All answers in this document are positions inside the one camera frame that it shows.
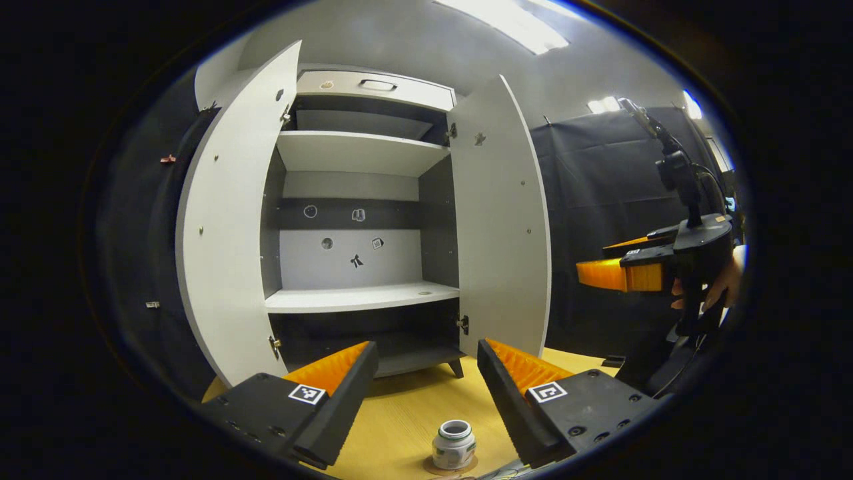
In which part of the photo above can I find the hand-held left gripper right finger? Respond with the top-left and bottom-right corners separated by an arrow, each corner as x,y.
477,339 -> 660,467

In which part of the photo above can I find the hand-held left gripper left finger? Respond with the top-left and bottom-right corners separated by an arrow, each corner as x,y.
200,341 -> 379,469

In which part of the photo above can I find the white plastic bottle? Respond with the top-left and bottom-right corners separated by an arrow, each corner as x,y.
432,420 -> 477,471

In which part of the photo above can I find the round brown coaster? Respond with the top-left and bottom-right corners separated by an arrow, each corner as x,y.
423,453 -> 480,476

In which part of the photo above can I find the cabinet door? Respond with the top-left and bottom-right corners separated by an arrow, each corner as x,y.
175,40 -> 302,389
446,75 -> 552,359

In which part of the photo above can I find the grey and white cabinet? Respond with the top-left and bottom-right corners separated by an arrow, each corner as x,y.
260,63 -> 470,379

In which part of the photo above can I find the white cabinet shelf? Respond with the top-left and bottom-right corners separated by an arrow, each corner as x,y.
275,130 -> 451,178
265,281 -> 460,314

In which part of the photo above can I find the person's dark clothing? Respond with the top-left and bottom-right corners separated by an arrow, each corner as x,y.
614,313 -> 727,401

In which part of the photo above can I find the large ceiling light panel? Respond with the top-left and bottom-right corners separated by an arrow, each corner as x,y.
433,0 -> 570,55

